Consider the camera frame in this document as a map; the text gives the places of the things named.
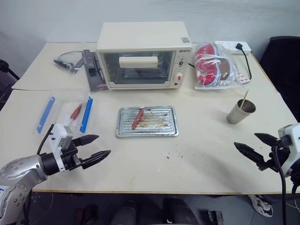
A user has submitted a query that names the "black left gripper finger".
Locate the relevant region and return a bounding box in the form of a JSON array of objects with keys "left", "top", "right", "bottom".
[
  {"left": 82, "top": 150, "right": 112, "bottom": 170},
  {"left": 70, "top": 134, "right": 100, "bottom": 148}
]

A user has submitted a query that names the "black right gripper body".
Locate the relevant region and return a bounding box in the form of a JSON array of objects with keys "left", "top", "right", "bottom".
[{"left": 257, "top": 140, "right": 292, "bottom": 173}]

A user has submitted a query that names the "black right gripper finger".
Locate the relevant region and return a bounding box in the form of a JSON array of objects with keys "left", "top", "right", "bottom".
[
  {"left": 233, "top": 142, "right": 270, "bottom": 168},
  {"left": 254, "top": 133, "right": 280, "bottom": 147}
]

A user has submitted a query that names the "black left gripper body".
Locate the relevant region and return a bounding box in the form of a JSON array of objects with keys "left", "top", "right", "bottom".
[{"left": 60, "top": 142, "right": 84, "bottom": 172}]

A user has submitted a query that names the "white stirring stick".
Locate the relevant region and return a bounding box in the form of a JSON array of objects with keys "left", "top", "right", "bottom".
[{"left": 240, "top": 89, "right": 249, "bottom": 110}]

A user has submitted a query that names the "blue container lid clip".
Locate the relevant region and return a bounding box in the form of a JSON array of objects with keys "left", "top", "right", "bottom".
[
  {"left": 79, "top": 96, "right": 94, "bottom": 134},
  {"left": 37, "top": 96, "right": 55, "bottom": 132}
]

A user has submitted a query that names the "red sausage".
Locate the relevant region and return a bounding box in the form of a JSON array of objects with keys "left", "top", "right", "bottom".
[
  {"left": 131, "top": 108, "right": 145, "bottom": 130},
  {"left": 70, "top": 103, "right": 83, "bottom": 120}
]

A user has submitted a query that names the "metal cup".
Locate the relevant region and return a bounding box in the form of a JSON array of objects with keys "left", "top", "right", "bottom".
[{"left": 226, "top": 98, "right": 257, "bottom": 125}]

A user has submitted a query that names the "white sneaker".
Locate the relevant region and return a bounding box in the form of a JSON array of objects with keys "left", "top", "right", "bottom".
[{"left": 247, "top": 194, "right": 274, "bottom": 217}]

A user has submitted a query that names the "clear plastic container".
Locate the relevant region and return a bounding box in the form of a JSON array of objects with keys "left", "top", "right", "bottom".
[{"left": 32, "top": 88, "right": 94, "bottom": 135}]

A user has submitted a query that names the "black office chair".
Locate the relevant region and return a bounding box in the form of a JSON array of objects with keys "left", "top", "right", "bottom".
[{"left": 259, "top": 36, "right": 300, "bottom": 122}]

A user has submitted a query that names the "silver baking tray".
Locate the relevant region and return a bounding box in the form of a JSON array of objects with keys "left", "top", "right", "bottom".
[{"left": 116, "top": 105, "right": 180, "bottom": 138}]

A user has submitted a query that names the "plastic bag with red items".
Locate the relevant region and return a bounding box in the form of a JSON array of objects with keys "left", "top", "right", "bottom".
[{"left": 193, "top": 42, "right": 253, "bottom": 90}]

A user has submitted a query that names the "black rounded shape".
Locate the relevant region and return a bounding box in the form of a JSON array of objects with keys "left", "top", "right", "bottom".
[{"left": 163, "top": 198, "right": 198, "bottom": 225}]

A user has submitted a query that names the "white power strip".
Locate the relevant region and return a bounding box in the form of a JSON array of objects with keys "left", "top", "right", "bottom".
[{"left": 215, "top": 40, "right": 252, "bottom": 56}]

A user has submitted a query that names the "cream toaster oven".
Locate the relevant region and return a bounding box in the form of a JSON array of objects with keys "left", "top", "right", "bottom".
[{"left": 95, "top": 22, "right": 194, "bottom": 91}]

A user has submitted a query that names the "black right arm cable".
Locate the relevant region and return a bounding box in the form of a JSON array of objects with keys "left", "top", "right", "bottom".
[{"left": 271, "top": 139, "right": 300, "bottom": 225}]

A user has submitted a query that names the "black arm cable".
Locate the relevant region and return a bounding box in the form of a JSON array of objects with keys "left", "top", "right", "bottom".
[
  {"left": 271, "top": 139, "right": 300, "bottom": 225},
  {"left": 37, "top": 124, "right": 55, "bottom": 155}
]

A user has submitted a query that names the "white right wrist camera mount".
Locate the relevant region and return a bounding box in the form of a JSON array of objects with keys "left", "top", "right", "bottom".
[{"left": 278, "top": 124, "right": 300, "bottom": 175}]

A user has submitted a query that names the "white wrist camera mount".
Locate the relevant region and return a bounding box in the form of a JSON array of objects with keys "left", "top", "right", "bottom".
[
  {"left": 46, "top": 123, "right": 74, "bottom": 173},
  {"left": 278, "top": 124, "right": 300, "bottom": 175}
]

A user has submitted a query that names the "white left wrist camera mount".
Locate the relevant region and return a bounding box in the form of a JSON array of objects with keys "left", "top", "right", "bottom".
[{"left": 46, "top": 123, "right": 74, "bottom": 173}]

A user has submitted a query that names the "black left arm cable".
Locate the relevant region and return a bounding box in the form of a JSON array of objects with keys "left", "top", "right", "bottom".
[{"left": 37, "top": 124, "right": 55, "bottom": 155}]

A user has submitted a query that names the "clear bag with black cable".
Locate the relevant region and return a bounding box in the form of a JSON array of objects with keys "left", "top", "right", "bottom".
[{"left": 53, "top": 50, "right": 84, "bottom": 75}]

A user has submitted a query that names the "black plug with cable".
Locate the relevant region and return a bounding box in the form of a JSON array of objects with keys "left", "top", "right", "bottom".
[{"left": 235, "top": 43, "right": 253, "bottom": 81}]

